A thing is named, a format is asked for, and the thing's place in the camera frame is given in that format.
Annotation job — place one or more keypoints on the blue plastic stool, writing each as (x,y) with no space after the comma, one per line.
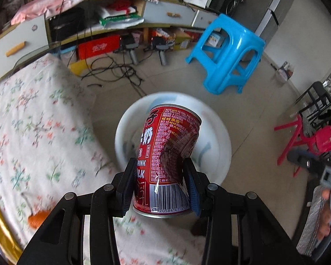
(231,64)

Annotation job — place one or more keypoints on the orange peel piece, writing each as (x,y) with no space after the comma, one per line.
(36,220)

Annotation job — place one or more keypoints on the wooden cabinet with drawers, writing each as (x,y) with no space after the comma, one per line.
(23,41)

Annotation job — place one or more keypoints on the floral tablecloth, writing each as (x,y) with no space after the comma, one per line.
(47,143)

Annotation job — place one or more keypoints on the yellow wrapper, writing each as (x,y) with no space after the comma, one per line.
(8,244)

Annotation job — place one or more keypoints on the white plastic trash bin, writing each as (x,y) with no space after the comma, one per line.
(212,152)

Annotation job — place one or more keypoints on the person's right hand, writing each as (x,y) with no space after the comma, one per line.
(325,216)

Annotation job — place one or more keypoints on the red drink can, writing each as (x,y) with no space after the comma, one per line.
(169,136)

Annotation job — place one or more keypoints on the red box under cabinet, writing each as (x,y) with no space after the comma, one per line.
(98,46)

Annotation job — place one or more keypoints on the red plastic stool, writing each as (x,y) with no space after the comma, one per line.
(318,143)

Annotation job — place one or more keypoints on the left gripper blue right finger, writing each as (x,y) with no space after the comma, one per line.
(196,185)

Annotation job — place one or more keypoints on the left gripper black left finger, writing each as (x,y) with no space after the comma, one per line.
(124,184)

